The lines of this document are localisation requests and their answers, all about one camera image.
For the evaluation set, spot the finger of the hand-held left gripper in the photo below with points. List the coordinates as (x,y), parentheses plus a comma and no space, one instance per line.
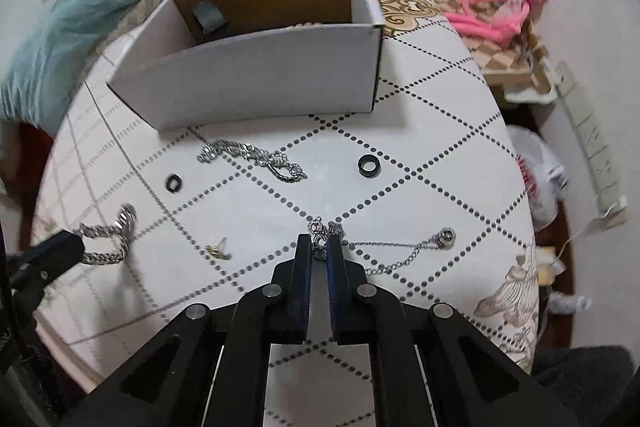
(56,248)

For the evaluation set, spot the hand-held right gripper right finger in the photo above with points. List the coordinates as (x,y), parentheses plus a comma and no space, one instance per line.
(334,272)

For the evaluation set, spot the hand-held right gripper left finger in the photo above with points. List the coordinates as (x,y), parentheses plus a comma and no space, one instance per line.
(303,269)

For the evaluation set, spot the white cardboard box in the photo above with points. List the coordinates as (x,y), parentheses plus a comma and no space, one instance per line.
(260,72)

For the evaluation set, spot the gold earring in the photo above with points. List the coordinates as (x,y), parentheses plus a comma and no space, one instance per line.
(216,251)

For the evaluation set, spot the white dotted tablecloth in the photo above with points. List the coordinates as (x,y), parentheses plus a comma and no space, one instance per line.
(440,132)

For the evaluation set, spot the teal fluffy pillow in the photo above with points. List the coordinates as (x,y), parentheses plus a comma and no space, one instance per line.
(75,17)

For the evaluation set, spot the white plastic bag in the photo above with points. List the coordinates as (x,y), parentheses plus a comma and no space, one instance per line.
(537,157)

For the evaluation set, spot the beige checkered cushion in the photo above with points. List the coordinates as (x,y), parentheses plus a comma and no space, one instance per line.
(505,59)

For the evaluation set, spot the dark cloth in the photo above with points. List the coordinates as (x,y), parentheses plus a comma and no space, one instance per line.
(585,382)

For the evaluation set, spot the white power strip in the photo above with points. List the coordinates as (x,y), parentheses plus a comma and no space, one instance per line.
(595,147)

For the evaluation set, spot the pink plush toy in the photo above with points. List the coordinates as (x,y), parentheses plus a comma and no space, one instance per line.
(492,24)

